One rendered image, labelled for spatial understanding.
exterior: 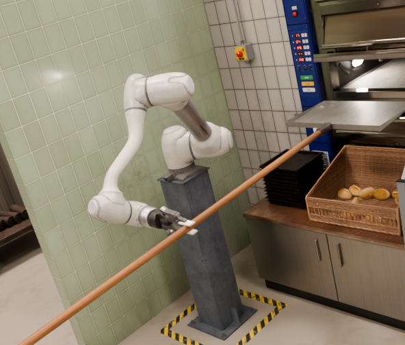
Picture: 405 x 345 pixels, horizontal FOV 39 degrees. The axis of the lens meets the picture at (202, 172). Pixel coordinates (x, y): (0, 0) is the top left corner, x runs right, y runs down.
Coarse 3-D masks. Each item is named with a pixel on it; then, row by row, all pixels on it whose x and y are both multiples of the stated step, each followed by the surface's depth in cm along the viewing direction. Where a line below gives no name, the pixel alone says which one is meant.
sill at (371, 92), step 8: (344, 88) 339; (352, 88) 335; (360, 88) 331; (368, 88) 327; (376, 88) 323; (384, 88) 320; (392, 88) 316; (400, 88) 313; (336, 96) 339; (344, 96) 335; (352, 96) 331; (360, 96) 327; (368, 96) 323; (376, 96) 320; (384, 96) 316; (392, 96) 313; (400, 96) 309
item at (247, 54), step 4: (240, 44) 370; (244, 44) 366; (248, 44) 365; (236, 48) 368; (240, 48) 366; (244, 48) 363; (248, 48) 365; (252, 48) 368; (236, 52) 370; (244, 52) 365; (248, 52) 366; (252, 52) 368; (236, 56) 371; (244, 56) 366; (248, 56) 366; (252, 56) 369; (240, 60) 370; (244, 60) 368; (248, 60) 366
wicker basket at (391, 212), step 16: (336, 160) 338; (352, 160) 343; (368, 160) 336; (400, 160) 322; (336, 176) 340; (352, 176) 344; (368, 176) 338; (384, 176) 330; (400, 176) 323; (320, 192) 330; (336, 192) 342; (320, 208) 317; (336, 208) 309; (352, 208) 301; (368, 208) 294; (384, 208) 287; (336, 224) 313; (352, 224) 306; (368, 224) 299; (400, 224) 287
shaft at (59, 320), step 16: (304, 144) 268; (256, 176) 248; (240, 192) 241; (208, 208) 231; (176, 240) 219; (144, 256) 210; (128, 272) 204; (96, 288) 198; (80, 304) 192; (64, 320) 188; (32, 336) 182
